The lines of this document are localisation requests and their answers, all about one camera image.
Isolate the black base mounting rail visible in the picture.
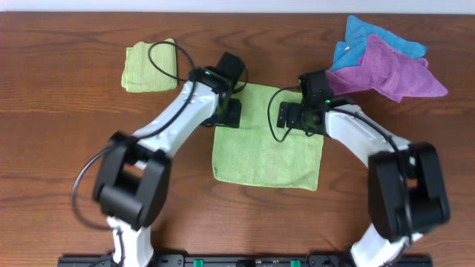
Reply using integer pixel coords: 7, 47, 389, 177
57, 254, 434, 267

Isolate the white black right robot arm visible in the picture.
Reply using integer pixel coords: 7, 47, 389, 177
275, 70, 451, 266

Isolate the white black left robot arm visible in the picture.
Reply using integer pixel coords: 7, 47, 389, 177
93, 53, 246, 266

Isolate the blue microfiber cloth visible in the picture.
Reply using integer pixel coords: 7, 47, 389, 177
330, 15, 428, 71

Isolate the green microfiber cloth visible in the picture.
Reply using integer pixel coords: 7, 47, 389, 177
212, 84, 324, 191

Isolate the folded green cloth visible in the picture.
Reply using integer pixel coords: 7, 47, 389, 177
121, 42, 178, 93

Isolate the purple microfiber cloth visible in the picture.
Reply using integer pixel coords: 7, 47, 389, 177
326, 34, 448, 102

